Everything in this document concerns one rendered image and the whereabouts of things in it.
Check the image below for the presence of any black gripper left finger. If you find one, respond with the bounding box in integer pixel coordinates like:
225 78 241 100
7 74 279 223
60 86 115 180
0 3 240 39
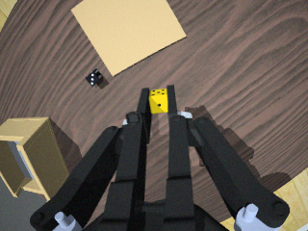
30 88 152 231

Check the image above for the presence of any black die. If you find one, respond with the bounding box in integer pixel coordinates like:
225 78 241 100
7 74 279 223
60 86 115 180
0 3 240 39
86 69 103 87

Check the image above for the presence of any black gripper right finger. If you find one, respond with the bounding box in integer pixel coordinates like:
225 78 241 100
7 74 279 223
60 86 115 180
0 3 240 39
163 85 290 231

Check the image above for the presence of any yellow die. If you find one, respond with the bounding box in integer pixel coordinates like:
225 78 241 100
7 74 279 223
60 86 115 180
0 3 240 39
149 89 167 114

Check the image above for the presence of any tan flat mat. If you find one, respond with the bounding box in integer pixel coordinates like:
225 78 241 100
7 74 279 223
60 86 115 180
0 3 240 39
71 0 186 76

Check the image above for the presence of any tan wooden crate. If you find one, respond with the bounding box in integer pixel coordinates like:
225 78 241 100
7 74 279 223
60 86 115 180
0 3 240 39
0 117 70 202

